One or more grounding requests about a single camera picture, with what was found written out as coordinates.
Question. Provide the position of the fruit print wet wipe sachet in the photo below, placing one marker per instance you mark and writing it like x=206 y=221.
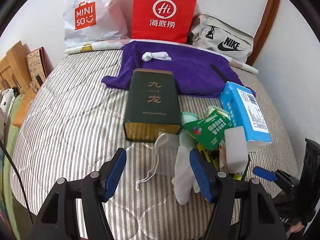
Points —
x=222 y=156

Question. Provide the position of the patterned brown book box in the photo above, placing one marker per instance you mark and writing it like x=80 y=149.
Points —
x=39 y=67

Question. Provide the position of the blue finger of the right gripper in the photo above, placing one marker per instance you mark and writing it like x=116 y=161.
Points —
x=265 y=174

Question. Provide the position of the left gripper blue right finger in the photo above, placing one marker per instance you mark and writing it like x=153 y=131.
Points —
x=202 y=174

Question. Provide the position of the white glove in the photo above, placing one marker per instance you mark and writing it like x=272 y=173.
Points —
x=184 y=180

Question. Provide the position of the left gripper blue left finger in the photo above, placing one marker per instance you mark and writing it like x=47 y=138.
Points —
x=111 y=172

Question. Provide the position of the white sponge block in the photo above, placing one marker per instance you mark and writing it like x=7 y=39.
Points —
x=236 y=149

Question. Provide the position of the red Haidilao paper bag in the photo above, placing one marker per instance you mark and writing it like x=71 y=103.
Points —
x=166 y=20

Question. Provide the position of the wooden chair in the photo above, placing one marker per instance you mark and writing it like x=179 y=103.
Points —
x=15 y=73

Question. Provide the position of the yellow pouch with black straps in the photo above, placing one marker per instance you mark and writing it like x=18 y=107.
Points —
x=213 y=157

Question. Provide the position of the white Miniso plastic bag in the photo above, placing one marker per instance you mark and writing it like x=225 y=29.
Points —
x=89 y=21

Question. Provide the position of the dark green tea tin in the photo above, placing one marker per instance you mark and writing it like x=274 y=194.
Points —
x=152 y=106

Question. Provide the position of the brown wooden door frame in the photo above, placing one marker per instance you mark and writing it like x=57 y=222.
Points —
x=264 y=29

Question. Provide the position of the blue tissue pack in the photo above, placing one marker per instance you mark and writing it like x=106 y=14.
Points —
x=244 y=110

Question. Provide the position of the small white cloth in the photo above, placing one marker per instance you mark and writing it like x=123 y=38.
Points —
x=162 y=56

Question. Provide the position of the white drawstring pouch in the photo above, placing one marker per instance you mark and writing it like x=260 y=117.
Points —
x=164 y=157

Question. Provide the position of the purple fleece towel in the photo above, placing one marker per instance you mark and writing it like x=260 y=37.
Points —
x=197 y=72

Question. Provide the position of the small green tissue pack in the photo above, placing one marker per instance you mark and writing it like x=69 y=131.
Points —
x=189 y=117

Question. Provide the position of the white spotted plush toy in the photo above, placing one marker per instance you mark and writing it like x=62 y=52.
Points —
x=7 y=100

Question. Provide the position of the beige Nike waist bag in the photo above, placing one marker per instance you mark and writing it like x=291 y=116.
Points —
x=211 y=33

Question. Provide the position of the green fruit snack packet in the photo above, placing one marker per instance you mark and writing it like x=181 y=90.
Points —
x=209 y=131

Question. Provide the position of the striped quilted bed cover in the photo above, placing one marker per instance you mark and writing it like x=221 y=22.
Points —
x=74 y=125

